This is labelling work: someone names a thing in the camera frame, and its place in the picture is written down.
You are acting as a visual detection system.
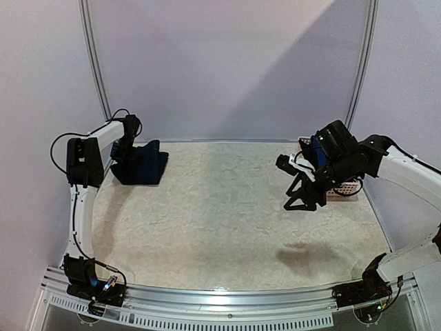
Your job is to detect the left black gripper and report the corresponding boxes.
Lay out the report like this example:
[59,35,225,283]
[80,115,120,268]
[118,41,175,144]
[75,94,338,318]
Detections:
[111,135,137,163]

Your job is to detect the dark blue denim jeans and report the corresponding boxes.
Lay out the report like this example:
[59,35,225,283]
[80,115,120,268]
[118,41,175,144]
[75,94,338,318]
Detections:
[110,139,169,185]

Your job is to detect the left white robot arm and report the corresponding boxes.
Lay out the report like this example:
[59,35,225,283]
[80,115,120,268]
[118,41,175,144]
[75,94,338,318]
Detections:
[65,114,141,259]

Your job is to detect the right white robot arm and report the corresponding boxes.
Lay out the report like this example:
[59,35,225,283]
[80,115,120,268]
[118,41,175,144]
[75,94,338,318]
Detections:
[276,120,440,301]

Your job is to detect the pink plastic laundry basket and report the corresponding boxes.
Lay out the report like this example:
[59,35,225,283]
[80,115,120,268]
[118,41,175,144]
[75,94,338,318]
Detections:
[298,137,362,200]

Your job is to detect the blue garment in basket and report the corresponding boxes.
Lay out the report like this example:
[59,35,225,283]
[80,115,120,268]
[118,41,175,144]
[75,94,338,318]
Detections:
[308,135,329,170]

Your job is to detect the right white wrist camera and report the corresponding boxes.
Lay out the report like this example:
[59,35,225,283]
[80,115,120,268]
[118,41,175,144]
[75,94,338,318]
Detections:
[276,154,316,182]

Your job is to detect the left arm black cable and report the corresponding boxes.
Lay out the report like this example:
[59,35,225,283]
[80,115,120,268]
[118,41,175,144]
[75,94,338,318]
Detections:
[50,108,142,263]

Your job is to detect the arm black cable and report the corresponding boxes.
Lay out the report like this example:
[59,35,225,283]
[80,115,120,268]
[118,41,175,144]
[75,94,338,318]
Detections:
[50,108,142,263]
[382,136,441,173]

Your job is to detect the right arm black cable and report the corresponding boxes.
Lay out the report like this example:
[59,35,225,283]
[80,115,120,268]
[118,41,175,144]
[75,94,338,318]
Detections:
[382,136,441,173]

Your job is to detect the aluminium front rail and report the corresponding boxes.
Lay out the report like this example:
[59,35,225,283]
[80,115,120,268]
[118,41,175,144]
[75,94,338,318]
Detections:
[30,267,431,330]

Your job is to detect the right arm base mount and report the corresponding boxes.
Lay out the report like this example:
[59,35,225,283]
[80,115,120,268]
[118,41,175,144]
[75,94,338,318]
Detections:
[331,275,404,325]

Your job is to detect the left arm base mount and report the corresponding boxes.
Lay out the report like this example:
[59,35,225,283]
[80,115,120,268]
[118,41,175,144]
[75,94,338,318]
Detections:
[62,254,127,307]

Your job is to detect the left aluminium frame post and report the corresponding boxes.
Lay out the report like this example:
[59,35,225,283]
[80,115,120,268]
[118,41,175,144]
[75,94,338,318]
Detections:
[79,0,112,120]

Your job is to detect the aluminium frame post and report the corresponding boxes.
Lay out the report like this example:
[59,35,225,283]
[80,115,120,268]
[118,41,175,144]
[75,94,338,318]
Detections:
[345,0,378,129]
[79,0,112,120]

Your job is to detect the right aluminium frame post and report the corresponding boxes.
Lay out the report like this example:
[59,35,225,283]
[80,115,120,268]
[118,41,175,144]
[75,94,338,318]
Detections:
[345,0,378,129]

